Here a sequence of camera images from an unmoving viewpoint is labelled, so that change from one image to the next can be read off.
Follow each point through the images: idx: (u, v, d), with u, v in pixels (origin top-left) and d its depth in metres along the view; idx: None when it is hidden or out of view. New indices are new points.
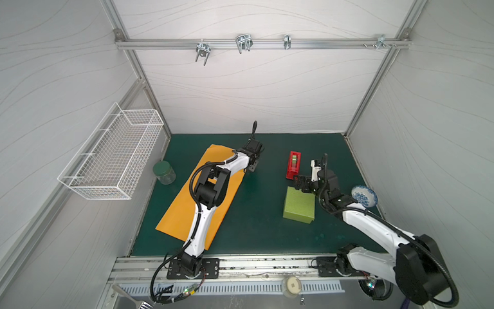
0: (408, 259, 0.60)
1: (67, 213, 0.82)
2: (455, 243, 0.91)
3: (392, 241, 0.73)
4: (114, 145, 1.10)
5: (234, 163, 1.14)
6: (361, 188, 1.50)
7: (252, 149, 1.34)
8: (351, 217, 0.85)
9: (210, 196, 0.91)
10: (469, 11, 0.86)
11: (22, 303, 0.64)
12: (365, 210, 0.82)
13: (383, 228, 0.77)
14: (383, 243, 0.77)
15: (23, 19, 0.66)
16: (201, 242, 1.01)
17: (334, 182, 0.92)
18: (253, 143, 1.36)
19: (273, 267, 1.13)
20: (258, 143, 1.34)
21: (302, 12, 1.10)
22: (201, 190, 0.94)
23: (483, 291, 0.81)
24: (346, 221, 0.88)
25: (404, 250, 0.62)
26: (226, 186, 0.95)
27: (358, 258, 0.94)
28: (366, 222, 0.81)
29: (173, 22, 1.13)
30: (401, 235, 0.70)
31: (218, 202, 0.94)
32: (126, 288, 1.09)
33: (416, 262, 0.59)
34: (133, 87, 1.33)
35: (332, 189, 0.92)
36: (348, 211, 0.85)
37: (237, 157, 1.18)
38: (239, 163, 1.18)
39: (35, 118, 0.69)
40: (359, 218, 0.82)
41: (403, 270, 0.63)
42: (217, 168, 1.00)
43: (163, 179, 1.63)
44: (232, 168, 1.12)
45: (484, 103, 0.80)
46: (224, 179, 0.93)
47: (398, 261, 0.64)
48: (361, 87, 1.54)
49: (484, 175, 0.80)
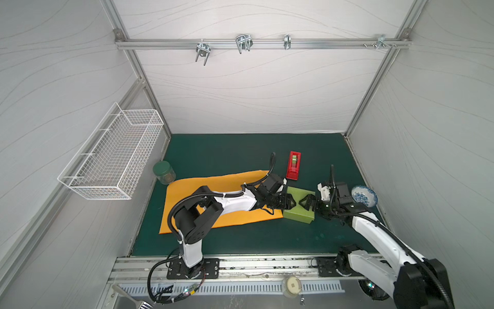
0: (410, 277, 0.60)
1: (67, 214, 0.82)
2: (458, 244, 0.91)
3: (397, 257, 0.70)
4: (114, 145, 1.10)
5: (235, 199, 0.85)
6: (361, 188, 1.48)
7: (266, 187, 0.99)
8: (360, 224, 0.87)
9: (185, 229, 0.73)
10: (469, 11, 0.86)
11: (24, 302, 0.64)
12: (376, 222, 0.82)
13: (391, 243, 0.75)
14: (388, 258, 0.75)
15: (24, 18, 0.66)
16: (197, 255, 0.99)
17: (344, 190, 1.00)
18: (269, 179, 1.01)
19: (273, 267, 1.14)
20: (280, 181, 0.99)
21: (302, 12, 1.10)
22: (179, 216, 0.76)
23: (485, 293, 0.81)
24: (356, 228, 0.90)
25: (409, 269, 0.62)
26: (210, 224, 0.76)
27: (359, 261, 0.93)
28: (375, 233, 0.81)
29: (173, 22, 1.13)
30: (408, 253, 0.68)
31: (192, 240, 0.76)
32: (126, 288, 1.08)
33: (419, 283, 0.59)
34: (132, 87, 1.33)
35: (341, 196, 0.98)
36: (359, 218, 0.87)
37: (242, 194, 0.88)
38: (241, 203, 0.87)
39: (36, 118, 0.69)
40: (369, 227, 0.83)
41: (405, 288, 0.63)
42: (211, 199, 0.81)
43: (163, 179, 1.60)
44: (229, 206, 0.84)
45: (484, 103, 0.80)
46: (209, 218, 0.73)
47: (402, 279, 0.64)
48: (361, 87, 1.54)
49: (484, 176, 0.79)
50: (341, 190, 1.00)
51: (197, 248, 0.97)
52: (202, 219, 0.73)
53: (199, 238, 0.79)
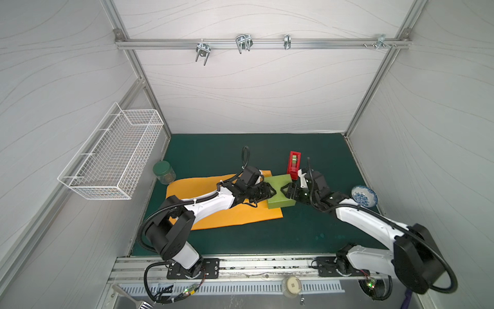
0: (405, 250, 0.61)
1: (67, 214, 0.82)
2: (458, 245, 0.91)
3: (387, 234, 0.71)
4: (114, 145, 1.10)
5: (208, 204, 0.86)
6: (361, 188, 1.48)
7: (244, 181, 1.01)
8: (345, 214, 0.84)
9: (159, 245, 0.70)
10: (469, 11, 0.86)
11: (24, 303, 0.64)
12: (357, 205, 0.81)
13: (376, 221, 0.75)
14: (378, 237, 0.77)
15: (24, 19, 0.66)
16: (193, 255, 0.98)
17: (321, 181, 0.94)
18: (246, 172, 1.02)
19: (273, 267, 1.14)
20: (257, 173, 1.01)
21: (302, 12, 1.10)
22: (152, 232, 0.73)
23: (485, 293, 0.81)
24: (341, 218, 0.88)
25: (401, 242, 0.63)
26: (184, 234, 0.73)
27: (357, 257, 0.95)
28: (361, 217, 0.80)
29: (173, 23, 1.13)
30: (395, 227, 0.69)
31: (168, 255, 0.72)
32: (126, 288, 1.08)
33: (413, 253, 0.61)
34: (133, 87, 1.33)
35: (320, 188, 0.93)
36: (342, 208, 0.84)
37: (215, 195, 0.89)
38: (217, 203, 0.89)
39: (36, 118, 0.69)
40: (353, 214, 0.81)
41: (402, 263, 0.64)
42: (182, 208, 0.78)
43: (163, 179, 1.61)
44: (204, 210, 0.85)
45: (484, 103, 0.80)
46: (181, 228, 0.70)
47: (396, 253, 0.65)
48: (361, 87, 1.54)
49: (484, 176, 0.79)
50: (319, 181, 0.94)
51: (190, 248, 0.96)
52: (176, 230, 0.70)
53: (176, 252, 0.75)
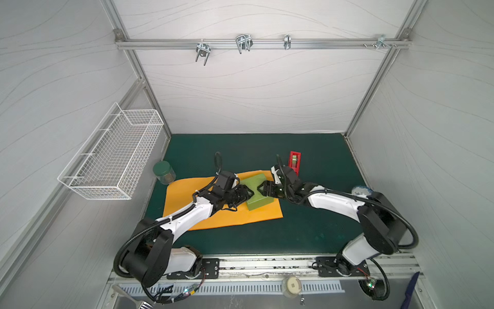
0: (367, 217, 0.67)
1: (67, 214, 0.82)
2: (458, 245, 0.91)
3: (352, 208, 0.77)
4: (114, 145, 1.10)
5: (186, 218, 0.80)
6: (361, 188, 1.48)
7: (220, 187, 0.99)
8: (316, 199, 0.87)
9: (139, 271, 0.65)
10: (469, 11, 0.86)
11: (23, 303, 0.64)
12: (325, 189, 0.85)
13: (341, 198, 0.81)
14: (346, 212, 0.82)
15: (24, 19, 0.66)
16: (189, 256, 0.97)
17: (293, 175, 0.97)
18: (221, 177, 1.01)
19: (273, 267, 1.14)
20: (232, 176, 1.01)
21: (302, 12, 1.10)
22: (128, 260, 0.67)
23: (485, 293, 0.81)
24: (313, 204, 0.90)
25: (364, 211, 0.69)
26: (165, 255, 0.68)
27: (351, 253, 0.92)
28: (330, 199, 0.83)
29: (173, 22, 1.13)
30: (358, 199, 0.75)
31: (150, 280, 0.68)
32: (126, 288, 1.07)
33: (374, 219, 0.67)
34: (133, 87, 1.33)
35: (293, 181, 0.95)
36: (312, 194, 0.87)
37: (193, 207, 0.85)
38: (195, 215, 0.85)
39: (36, 118, 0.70)
40: (323, 197, 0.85)
41: (369, 231, 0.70)
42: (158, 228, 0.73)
43: (163, 179, 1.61)
44: (183, 226, 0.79)
45: (484, 103, 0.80)
46: (160, 250, 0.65)
47: (361, 223, 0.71)
48: (361, 87, 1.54)
49: (484, 176, 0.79)
50: (291, 176, 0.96)
51: (182, 257, 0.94)
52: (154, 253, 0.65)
53: (160, 273, 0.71)
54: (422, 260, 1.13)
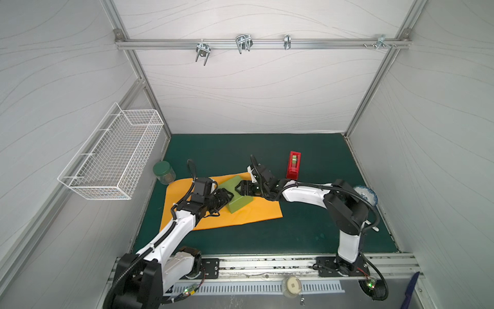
0: (332, 203, 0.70)
1: (66, 214, 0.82)
2: (458, 245, 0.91)
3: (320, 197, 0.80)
4: (114, 145, 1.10)
5: (170, 239, 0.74)
6: (361, 188, 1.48)
7: (199, 194, 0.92)
8: (289, 194, 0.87)
9: None
10: (469, 11, 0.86)
11: (24, 302, 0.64)
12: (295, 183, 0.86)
13: (310, 189, 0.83)
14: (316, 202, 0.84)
15: (24, 19, 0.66)
16: (186, 261, 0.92)
17: (267, 173, 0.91)
18: (197, 185, 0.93)
19: (273, 267, 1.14)
20: (209, 181, 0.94)
21: (302, 12, 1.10)
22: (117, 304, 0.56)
23: (484, 293, 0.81)
24: (288, 199, 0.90)
25: (329, 197, 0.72)
26: (158, 284, 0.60)
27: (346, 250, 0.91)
28: (301, 192, 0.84)
29: (173, 22, 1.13)
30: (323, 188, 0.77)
31: None
32: None
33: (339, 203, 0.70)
34: (133, 87, 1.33)
35: (268, 180, 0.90)
36: (285, 190, 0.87)
37: (174, 225, 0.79)
38: (180, 232, 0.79)
39: (36, 118, 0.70)
40: (296, 192, 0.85)
41: (336, 215, 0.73)
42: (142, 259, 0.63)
43: (163, 179, 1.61)
44: (170, 248, 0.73)
45: (484, 103, 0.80)
46: (150, 283, 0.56)
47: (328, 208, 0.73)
48: (361, 87, 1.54)
49: (484, 176, 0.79)
50: (265, 175, 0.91)
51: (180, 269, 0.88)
52: (146, 286, 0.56)
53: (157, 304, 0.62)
54: (422, 261, 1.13)
